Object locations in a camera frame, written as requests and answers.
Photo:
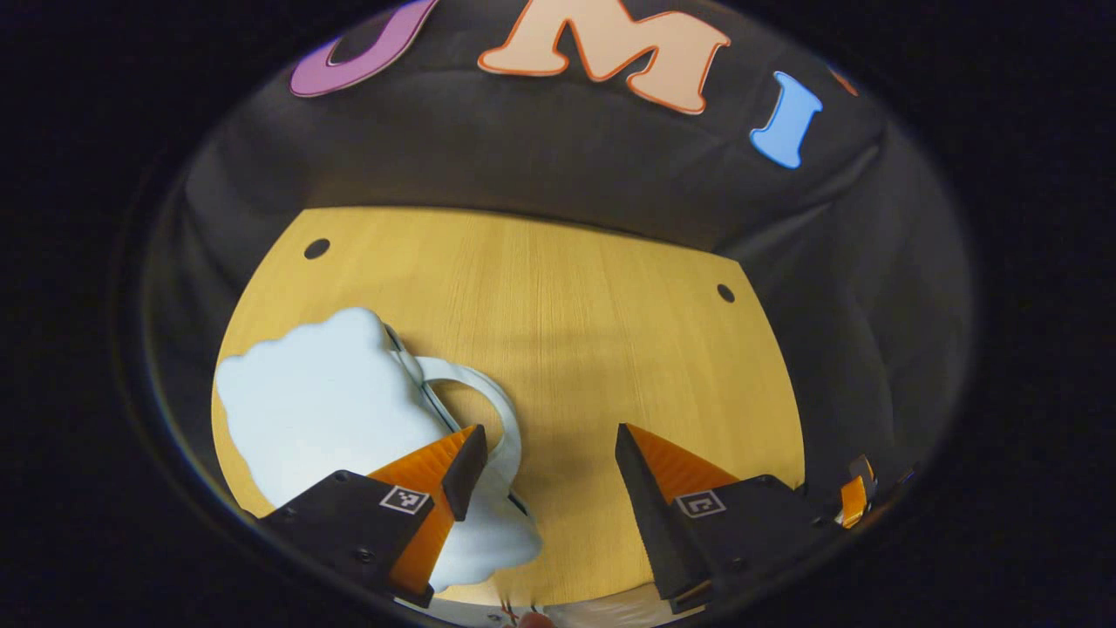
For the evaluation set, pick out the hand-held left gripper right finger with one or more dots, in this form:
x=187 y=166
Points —
x=641 y=497

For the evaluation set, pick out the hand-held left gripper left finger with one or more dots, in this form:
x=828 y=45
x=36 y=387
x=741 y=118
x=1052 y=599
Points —
x=466 y=467

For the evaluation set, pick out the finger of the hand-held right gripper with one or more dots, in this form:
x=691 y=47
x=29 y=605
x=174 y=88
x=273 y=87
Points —
x=854 y=501

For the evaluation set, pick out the small white suitcase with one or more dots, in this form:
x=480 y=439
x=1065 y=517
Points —
x=331 y=410

